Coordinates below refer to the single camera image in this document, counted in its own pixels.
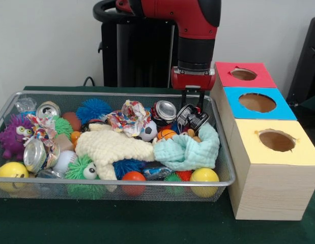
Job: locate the red orange ball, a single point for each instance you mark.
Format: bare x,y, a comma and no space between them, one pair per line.
133,176

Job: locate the wooden box with three holes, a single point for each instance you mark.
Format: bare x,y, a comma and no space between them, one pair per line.
274,188

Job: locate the black red crushed soda can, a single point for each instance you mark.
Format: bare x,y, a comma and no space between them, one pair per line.
193,119

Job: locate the black upright panel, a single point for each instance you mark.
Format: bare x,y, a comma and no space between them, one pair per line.
307,63

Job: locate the blue spiky ball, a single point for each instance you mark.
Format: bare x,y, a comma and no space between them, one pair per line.
92,109

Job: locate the plain yellow ball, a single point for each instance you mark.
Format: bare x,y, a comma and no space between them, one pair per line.
204,175

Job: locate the colourful paper wad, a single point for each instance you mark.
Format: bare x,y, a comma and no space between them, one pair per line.
129,119

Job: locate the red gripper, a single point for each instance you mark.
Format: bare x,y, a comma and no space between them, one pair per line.
193,80

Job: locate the cream waffle cloth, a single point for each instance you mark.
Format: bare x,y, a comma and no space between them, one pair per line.
106,147

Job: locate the purple spiky monster toy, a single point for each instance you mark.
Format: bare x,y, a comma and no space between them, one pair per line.
12,142

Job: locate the silver crushed soda can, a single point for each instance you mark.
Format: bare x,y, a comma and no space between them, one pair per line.
47,110

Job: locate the yellow smiley ball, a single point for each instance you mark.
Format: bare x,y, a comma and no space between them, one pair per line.
12,170

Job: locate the mint green cloth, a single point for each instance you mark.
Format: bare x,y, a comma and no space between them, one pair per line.
190,152

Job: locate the red robot arm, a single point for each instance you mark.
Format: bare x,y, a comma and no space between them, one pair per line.
195,38

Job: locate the green furry toy with eyes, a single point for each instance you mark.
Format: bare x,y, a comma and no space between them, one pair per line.
78,166

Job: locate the dark green table cloth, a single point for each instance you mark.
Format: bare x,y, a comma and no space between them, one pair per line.
121,223

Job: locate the small soccer ball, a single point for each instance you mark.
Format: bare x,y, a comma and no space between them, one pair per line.
149,130

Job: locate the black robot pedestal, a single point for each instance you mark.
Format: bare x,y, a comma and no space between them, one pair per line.
144,58

